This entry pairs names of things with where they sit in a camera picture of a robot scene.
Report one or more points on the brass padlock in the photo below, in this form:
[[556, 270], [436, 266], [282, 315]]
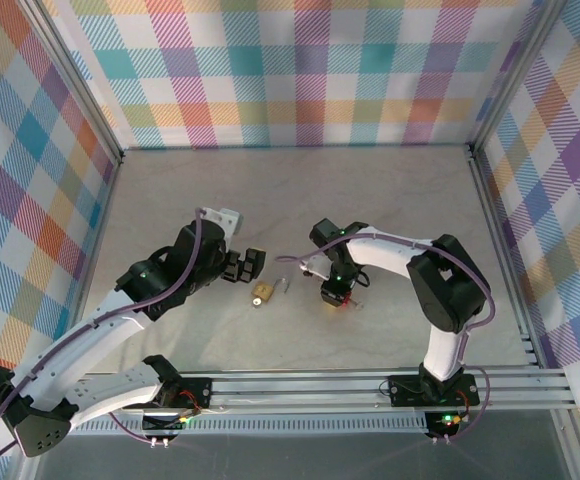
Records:
[[264, 292]]

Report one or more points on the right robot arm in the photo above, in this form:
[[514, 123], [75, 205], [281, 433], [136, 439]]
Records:
[[445, 285]]

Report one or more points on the grey metal plate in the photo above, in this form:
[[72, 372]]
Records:
[[295, 460]]

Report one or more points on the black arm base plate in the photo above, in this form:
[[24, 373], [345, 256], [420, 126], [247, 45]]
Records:
[[190, 392], [405, 390]]

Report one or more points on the aluminium frame post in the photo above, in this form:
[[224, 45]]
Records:
[[515, 70], [75, 80]]

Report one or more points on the black controller board bracket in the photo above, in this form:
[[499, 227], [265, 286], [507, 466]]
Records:
[[450, 421], [165, 422]]

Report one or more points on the thin aluminium wall rail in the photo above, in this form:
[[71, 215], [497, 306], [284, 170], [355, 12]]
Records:
[[295, 147]]

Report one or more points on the aluminium side rail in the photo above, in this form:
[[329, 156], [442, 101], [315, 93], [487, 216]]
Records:
[[104, 220], [505, 260]]

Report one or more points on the wide aluminium base rail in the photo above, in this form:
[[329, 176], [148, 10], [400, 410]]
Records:
[[295, 390]]

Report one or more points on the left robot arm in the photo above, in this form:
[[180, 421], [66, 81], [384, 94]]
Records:
[[95, 330]]

